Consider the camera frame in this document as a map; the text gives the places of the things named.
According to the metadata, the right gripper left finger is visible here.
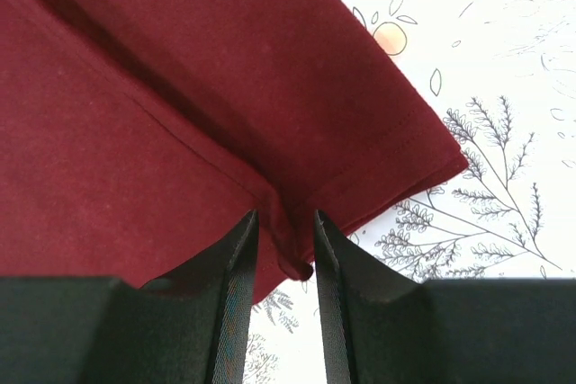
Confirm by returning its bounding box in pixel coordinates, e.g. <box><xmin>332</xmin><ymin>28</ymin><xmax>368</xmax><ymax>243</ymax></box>
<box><xmin>1</xmin><ymin>211</ymin><xmax>259</xmax><ymax>383</ymax></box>

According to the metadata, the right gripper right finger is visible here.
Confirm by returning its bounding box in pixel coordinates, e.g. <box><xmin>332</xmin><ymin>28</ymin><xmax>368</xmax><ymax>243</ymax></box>
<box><xmin>314</xmin><ymin>212</ymin><xmax>575</xmax><ymax>383</ymax></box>

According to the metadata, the maroon t shirt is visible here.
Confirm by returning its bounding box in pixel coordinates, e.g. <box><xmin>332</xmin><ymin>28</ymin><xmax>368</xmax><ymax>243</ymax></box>
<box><xmin>1</xmin><ymin>0</ymin><xmax>467</xmax><ymax>300</ymax></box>

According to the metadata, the floral table mat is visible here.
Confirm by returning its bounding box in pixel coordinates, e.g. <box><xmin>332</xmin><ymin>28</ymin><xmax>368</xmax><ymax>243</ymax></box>
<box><xmin>242</xmin><ymin>0</ymin><xmax>576</xmax><ymax>384</ymax></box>

